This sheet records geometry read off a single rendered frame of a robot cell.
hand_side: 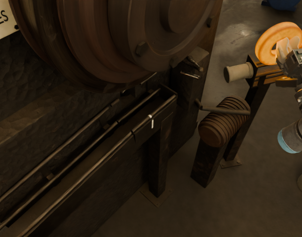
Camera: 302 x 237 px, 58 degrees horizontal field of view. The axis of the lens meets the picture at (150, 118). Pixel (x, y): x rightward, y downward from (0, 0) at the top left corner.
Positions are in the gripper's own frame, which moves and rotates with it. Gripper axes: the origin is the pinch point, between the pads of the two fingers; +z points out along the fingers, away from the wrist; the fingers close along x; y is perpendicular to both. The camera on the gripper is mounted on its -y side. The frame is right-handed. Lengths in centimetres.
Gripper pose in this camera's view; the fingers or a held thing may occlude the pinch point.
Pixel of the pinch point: (281, 40)
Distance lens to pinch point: 105.8
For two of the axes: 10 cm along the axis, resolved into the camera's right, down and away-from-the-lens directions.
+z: -2.0, -9.1, 3.6
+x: -9.8, 1.7, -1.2
